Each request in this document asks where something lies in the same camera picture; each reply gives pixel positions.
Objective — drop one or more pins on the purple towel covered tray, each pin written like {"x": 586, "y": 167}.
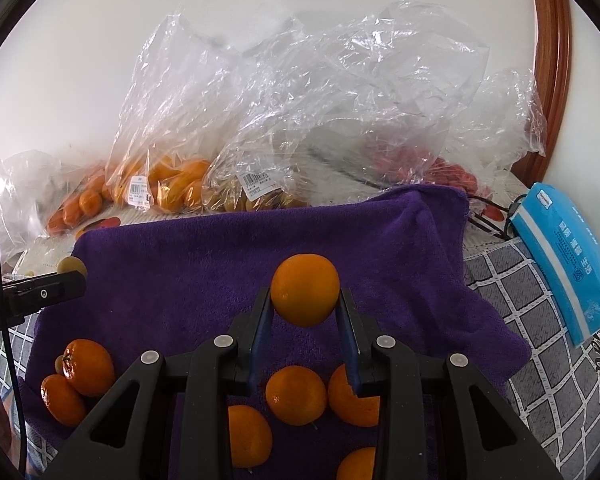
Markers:
{"x": 180, "y": 280}

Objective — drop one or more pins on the clear bag of oranges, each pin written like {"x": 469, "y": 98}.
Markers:
{"x": 175, "y": 180}

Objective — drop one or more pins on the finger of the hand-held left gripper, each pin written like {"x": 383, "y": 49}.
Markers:
{"x": 45, "y": 292}

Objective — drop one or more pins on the clear bag of small tangerines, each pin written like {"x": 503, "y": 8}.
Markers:
{"x": 75, "y": 205}

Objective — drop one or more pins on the blue tissue pack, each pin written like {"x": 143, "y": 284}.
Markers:
{"x": 565, "y": 260}

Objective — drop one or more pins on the grey checked star blanket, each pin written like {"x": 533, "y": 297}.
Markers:
{"x": 530, "y": 410}

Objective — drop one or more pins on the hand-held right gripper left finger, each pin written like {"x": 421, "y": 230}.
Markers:
{"x": 257, "y": 355}

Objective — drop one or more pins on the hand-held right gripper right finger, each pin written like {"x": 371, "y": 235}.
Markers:
{"x": 350, "y": 360}

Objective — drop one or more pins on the large clear plastic bag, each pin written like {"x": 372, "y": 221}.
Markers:
{"x": 370, "y": 85}

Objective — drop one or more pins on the brown wooden door frame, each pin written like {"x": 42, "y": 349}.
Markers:
{"x": 550, "y": 35}

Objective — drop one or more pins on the orange with black mark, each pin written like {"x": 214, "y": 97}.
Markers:
{"x": 87, "y": 367}

